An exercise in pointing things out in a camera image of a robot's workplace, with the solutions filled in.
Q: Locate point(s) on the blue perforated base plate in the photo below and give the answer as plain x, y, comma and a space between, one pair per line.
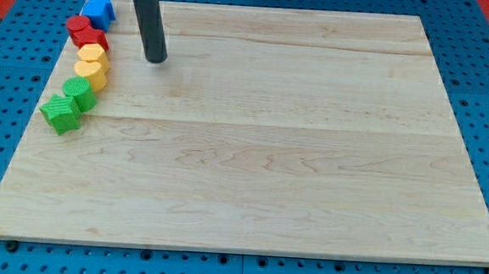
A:
31, 39

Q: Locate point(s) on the light wooden board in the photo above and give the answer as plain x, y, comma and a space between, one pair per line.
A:
294, 133

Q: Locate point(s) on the yellow hexagon block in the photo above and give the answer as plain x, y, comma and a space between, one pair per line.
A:
93, 52

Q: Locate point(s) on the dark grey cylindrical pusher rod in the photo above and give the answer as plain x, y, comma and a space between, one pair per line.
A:
151, 30

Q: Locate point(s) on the blue house-shaped block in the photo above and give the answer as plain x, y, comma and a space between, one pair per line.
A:
100, 12

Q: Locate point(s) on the red star-shaped block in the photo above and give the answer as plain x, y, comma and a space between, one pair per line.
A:
90, 35

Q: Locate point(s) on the red cylinder block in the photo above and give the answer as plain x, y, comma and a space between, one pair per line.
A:
77, 23

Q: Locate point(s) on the green star-shaped block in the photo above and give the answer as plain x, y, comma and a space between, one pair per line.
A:
62, 113

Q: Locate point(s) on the yellow heart-shaped block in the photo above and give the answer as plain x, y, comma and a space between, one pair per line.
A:
93, 72

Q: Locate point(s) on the green cylinder block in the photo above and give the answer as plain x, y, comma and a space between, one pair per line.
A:
80, 89

